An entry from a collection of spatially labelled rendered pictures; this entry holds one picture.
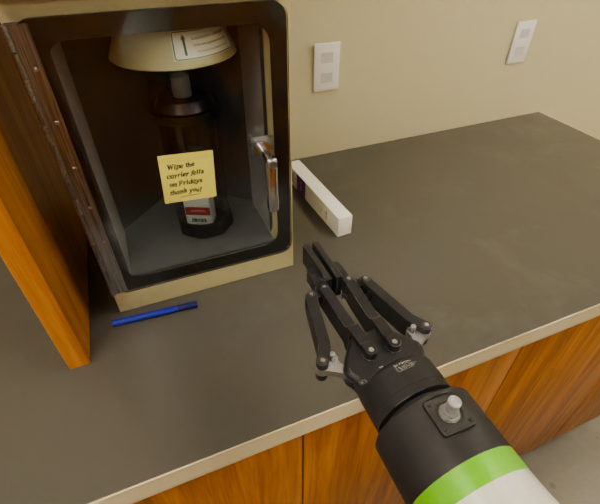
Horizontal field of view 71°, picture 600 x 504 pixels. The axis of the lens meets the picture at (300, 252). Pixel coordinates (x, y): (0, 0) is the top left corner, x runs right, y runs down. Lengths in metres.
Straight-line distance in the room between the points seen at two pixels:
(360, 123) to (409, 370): 0.96
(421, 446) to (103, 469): 0.42
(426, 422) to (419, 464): 0.03
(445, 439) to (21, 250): 0.49
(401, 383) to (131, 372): 0.45
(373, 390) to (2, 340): 0.63
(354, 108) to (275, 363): 0.79
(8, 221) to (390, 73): 0.98
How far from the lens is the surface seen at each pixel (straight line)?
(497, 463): 0.35
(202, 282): 0.77
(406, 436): 0.35
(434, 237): 0.92
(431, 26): 1.29
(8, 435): 0.72
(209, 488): 0.76
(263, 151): 0.62
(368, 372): 0.40
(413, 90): 1.32
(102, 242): 0.68
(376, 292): 0.47
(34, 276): 0.61
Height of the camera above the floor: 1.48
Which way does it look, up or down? 40 degrees down
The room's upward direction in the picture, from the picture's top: straight up
